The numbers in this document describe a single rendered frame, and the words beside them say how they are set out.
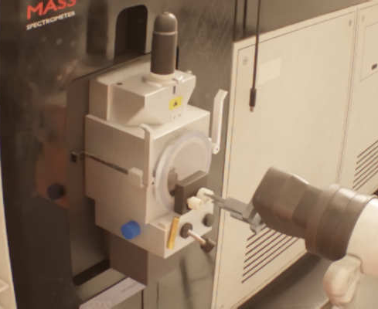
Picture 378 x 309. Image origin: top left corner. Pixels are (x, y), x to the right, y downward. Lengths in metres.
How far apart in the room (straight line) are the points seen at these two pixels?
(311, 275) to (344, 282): 0.80
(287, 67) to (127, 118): 0.41
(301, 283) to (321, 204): 0.74
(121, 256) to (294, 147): 0.44
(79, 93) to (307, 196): 0.26
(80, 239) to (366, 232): 0.34
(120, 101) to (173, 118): 0.06
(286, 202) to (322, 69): 0.53
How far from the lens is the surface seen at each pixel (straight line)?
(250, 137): 1.09
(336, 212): 0.73
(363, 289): 1.68
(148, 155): 0.76
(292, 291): 1.45
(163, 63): 0.79
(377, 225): 0.72
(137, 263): 0.88
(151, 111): 0.78
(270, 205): 0.76
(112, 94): 0.79
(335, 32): 1.27
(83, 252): 0.90
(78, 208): 0.86
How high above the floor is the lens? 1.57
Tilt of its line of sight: 25 degrees down
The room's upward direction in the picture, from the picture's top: 4 degrees clockwise
